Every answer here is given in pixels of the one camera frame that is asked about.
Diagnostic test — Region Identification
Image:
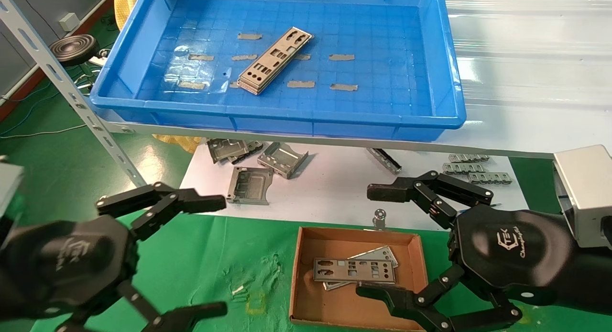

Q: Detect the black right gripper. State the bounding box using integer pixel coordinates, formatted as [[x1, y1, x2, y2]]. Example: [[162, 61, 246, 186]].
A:
[[355, 171, 577, 332]]

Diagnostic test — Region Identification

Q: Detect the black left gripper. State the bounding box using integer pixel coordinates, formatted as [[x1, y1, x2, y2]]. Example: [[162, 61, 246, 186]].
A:
[[0, 181, 228, 332]]

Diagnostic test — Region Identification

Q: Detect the silver IO shield plate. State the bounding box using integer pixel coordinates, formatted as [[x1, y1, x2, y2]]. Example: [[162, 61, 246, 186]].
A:
[[323, 246, 399, 291], [313, 258, 397, 285], [238, 33, 315, 94]]

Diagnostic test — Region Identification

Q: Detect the brown cardboard box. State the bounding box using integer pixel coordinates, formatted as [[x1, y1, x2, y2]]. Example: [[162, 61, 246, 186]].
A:
[[289, 226, 429, 332]]

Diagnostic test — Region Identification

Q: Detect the blue plastic tray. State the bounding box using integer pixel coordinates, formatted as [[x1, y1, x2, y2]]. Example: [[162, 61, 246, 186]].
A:
[[90, 0, 467, 142]]

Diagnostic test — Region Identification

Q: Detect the long silver metal bar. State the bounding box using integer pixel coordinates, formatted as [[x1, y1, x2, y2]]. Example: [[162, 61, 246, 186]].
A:
[[366, 148, 403, 175]]

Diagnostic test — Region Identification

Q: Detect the silver connector row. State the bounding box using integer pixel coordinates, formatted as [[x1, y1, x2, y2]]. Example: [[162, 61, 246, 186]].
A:
[[467, 172, 514, 185], [448, 153, 490, 164], [442, 162, 488, 175]]

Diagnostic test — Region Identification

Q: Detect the silver metal cage part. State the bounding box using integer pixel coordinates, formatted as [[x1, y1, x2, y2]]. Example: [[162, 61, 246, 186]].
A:
[[207, 138, 250, 164], [229, 140, 264, 166]]

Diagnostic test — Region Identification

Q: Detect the open silver metal housing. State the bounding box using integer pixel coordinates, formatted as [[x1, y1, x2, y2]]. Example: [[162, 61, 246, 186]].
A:
[[257, 142, 309, 180]]

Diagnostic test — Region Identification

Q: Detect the stack of metal plates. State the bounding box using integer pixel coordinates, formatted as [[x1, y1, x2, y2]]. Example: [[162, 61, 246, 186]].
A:
[[238, 27, 314, 92], [238, 35, 315, 96]]

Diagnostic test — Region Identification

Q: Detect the black round disc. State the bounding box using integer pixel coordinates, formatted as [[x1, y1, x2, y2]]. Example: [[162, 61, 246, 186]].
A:
[[49, 34, 100, 67]]

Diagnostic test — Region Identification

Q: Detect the flat silver metal frame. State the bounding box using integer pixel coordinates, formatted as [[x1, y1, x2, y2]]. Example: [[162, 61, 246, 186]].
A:
[[227, 166, 275, 206]]

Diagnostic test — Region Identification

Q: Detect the white floor cable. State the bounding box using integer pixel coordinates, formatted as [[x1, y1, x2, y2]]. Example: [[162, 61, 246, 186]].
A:
[[0, 125, 87, 139]]

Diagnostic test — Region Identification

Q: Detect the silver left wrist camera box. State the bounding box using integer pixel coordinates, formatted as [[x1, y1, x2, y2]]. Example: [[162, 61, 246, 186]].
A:
[[0, 155, 24, 246]]

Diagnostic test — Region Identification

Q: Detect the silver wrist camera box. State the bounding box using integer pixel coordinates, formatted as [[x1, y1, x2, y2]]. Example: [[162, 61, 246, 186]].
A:
[[0, 155, 24, 246], [553, 144, 612, 250]]

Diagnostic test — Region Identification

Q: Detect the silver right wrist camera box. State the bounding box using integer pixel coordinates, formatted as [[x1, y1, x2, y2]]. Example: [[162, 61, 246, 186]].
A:
[[553, 144, 612, 250]]

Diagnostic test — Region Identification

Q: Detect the grey slotted rack post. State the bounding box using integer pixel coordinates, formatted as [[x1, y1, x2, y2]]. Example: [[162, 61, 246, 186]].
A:
[[0, 0, 146, 188]]

